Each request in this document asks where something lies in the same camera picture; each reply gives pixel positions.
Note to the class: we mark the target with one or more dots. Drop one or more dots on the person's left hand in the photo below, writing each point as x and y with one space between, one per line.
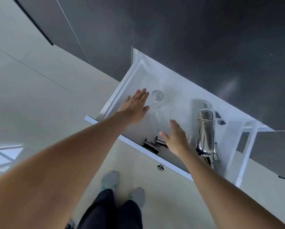
133 108

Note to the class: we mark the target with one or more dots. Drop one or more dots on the person's right hand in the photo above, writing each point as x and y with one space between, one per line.
178 140

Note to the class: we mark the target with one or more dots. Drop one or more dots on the person's right thumb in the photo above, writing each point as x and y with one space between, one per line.
164 137

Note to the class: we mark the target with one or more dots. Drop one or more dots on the person's left thumb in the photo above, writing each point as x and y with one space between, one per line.
146 109

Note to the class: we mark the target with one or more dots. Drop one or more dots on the person's left forearm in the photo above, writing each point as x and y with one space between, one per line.
61 169

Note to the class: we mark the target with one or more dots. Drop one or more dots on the person's right forearm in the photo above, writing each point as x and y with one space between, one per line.
223 195

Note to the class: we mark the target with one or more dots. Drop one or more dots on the dark steel jigger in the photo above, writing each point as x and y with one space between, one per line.
161 141
150 145

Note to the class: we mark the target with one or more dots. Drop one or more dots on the clear glass decanter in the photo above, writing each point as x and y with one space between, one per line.
159 114

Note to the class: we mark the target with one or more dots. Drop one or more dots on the silver drawer knob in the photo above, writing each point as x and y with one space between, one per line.
160 167

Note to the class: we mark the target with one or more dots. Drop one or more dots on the white drawer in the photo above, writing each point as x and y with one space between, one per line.
180 92

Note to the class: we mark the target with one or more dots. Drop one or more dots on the stainless steel cocktail shaker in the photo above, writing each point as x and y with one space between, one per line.
205 126

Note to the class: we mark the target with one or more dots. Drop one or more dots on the small silver jigger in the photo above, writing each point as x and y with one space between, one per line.
216 152

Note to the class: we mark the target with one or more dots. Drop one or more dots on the small black bottle pourer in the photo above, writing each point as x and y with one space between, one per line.
217 114
221 122

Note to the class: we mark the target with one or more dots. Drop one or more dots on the grey sock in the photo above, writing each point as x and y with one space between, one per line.
111 180
138 195

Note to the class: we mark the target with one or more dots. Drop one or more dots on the dark grey cabinet door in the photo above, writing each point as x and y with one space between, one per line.
47 21
102 33

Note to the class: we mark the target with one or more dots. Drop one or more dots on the black trousers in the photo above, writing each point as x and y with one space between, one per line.
109 212

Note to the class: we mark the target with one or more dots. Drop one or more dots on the dark grey countertop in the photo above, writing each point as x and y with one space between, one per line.
216 45

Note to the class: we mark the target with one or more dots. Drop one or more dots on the dark grey drawer front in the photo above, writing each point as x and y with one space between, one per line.
273 152

